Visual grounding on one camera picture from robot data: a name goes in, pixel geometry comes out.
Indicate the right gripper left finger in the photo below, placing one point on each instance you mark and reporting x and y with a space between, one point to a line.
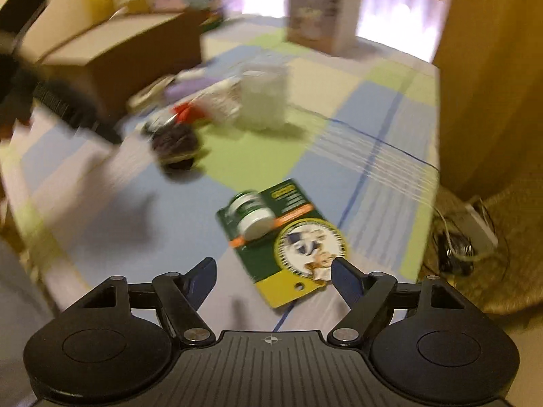
179 297

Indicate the large brown white box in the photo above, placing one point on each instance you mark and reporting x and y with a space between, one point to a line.
115 59

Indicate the white power adapter with cables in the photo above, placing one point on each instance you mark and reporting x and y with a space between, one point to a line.
464 237

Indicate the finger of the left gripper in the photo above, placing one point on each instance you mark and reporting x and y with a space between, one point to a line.
102 130

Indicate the clear floss pick box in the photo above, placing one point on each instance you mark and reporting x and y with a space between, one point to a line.
263 90

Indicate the red snack packet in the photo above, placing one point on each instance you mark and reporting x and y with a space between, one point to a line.
189 114

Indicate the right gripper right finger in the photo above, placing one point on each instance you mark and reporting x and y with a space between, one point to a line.
367 297

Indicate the purple lotion tube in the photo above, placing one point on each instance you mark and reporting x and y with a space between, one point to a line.
179 90

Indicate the humidifier cardboard box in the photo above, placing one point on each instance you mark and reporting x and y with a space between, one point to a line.
327 26

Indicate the dark velvet scrunchie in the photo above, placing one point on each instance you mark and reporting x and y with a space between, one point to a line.
176 147

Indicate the green balm blister card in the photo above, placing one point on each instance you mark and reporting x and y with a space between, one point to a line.
284 243

